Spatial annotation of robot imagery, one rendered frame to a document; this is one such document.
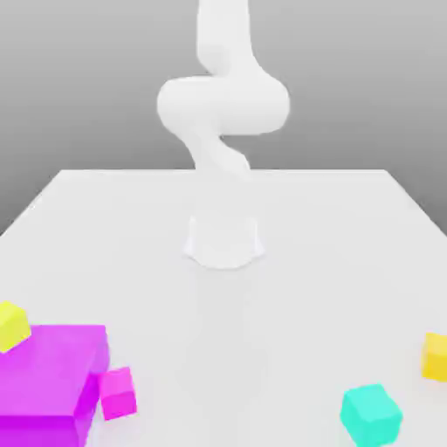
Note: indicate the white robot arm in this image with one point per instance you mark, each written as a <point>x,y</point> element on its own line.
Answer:
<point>223,104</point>

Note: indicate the small pink cube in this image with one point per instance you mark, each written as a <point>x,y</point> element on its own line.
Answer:
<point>118,393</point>

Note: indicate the small lime yellow cube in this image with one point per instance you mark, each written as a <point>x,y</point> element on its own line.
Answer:
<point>12,324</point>

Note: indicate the small turquoise cube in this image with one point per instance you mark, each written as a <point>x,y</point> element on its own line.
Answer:
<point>372,415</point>

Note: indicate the small golden yellow cube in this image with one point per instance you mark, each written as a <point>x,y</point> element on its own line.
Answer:
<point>435,356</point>

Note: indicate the large magenta box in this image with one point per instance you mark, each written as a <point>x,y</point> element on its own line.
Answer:
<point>45,377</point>

